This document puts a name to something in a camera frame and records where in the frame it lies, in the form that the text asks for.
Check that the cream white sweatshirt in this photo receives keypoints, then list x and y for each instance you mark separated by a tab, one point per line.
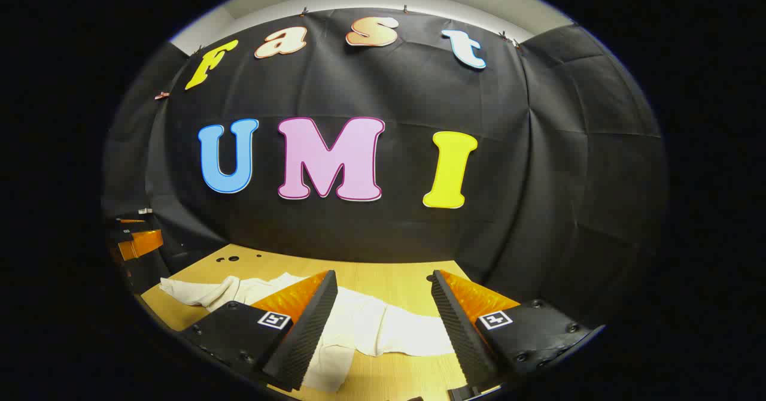
371	323

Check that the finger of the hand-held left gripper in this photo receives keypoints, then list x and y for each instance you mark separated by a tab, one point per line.
142	244
130	224

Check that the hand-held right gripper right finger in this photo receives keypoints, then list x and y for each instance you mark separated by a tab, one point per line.
458	329

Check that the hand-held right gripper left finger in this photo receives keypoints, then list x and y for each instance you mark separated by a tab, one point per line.
311	323

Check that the black backdrop cloth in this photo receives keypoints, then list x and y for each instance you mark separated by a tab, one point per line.
389	90

